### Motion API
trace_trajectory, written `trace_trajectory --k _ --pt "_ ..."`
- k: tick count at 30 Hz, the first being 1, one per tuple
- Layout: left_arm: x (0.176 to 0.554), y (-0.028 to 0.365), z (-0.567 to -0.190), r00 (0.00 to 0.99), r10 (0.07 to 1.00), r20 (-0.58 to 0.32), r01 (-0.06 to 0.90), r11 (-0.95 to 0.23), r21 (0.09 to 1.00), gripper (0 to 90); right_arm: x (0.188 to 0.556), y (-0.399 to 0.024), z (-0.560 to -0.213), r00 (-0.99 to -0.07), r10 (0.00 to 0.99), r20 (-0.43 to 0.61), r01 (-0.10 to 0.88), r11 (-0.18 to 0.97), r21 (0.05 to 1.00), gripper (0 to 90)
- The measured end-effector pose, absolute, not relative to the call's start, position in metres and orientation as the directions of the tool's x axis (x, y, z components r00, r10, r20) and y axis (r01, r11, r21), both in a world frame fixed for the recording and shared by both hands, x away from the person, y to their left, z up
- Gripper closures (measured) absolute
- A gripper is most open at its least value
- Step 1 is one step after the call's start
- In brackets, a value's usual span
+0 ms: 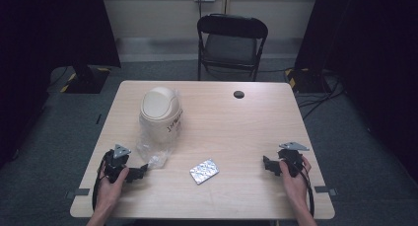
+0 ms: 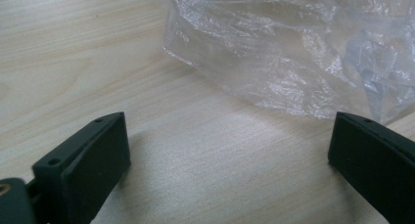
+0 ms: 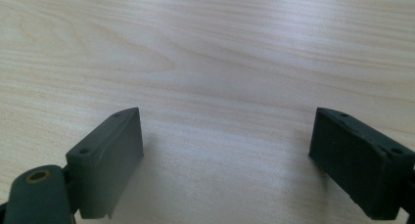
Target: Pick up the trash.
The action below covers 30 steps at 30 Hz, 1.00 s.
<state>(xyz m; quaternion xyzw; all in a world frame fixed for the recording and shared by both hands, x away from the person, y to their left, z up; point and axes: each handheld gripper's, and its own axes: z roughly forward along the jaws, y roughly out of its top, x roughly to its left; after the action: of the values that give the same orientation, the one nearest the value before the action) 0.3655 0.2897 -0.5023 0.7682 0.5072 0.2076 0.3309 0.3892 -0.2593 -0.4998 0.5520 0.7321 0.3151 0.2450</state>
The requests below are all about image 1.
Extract cream swing-lid bin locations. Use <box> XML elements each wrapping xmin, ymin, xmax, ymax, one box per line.
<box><xmin>138</xmin><ymin>86</ymin><xmax>183</xmax><ymax>145</ymax></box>

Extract person's left hand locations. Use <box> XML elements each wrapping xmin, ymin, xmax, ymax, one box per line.
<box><xmin>97</xmin><ymin>166</ymin><xmax>130</xmax><ymax>212</ymax></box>

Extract dark curtain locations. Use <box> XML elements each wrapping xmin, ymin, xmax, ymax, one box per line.
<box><xmin>0</xmin><ymin>0</ymin><xmax>122</xmax><ymax>170</ymax></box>
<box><xmin>293</xmin><ymin>0</ymin><xmax>418</xmax><ymax>185</ymax></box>

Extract silver foil packet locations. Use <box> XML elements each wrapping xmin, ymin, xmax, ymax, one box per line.
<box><xmin>188</xmin><ymin>158</ymin><xmax>221</xmax><ymax>186</ymax></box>

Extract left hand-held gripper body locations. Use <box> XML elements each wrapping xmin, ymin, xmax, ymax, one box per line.
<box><xmin>104</xmin><ymin>143</ymin><xmax>132</xmax><ymax>184</ymax></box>

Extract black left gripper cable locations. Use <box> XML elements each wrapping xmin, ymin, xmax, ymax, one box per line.
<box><xmin>91</xmin><ymin>149</ymin><xmax>112</xmax><ymax>211</ymax></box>

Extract person's right hand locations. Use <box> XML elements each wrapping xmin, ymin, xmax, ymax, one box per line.
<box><xmin>278</xmin><ymin>155</ymin><xmax>313</xmax><ymax>208</ymax></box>

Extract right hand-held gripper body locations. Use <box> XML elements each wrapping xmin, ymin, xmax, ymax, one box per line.
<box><xmin>277</xmin><ymin>141</ymin><xmax>311</xmax><ymax>179</ymax></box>

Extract grey tape strip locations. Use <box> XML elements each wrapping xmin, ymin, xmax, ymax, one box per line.
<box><xmin>313</xmin><ymin>185</ymin><xmax>338</xmax><ymax>196</ymax></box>
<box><xmin>66</xmin><ymin>188</ymin><xmax>91</xmax><ymax>200</ymax></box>

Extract black floor cables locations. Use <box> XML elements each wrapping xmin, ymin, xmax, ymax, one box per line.
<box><xmin>296</xmin><ymin>70</ymin><xmax>347</xmax><ymax>121</ymax></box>

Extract clear plastic bag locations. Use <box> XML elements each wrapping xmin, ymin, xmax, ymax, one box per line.
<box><xmin>135</xmin><ymin>87</ymin><xmax>185</xmax><ymax>171</ymax></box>

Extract black folding chair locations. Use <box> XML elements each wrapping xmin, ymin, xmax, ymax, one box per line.
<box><xmin>196</xmin><ymin>13</ymin><xmax>269</xmax><ymax>82</ymax></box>

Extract black stand base striped tape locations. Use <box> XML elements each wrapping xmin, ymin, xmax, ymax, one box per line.
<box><xmin>284</xmin><ymin>66</ymin><xmax>330</xmax><ymax>95</ymax></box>
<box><xmin>59</xmin><ymin>54</ymin><xmax>111</xmax><ymax>95</ymax></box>

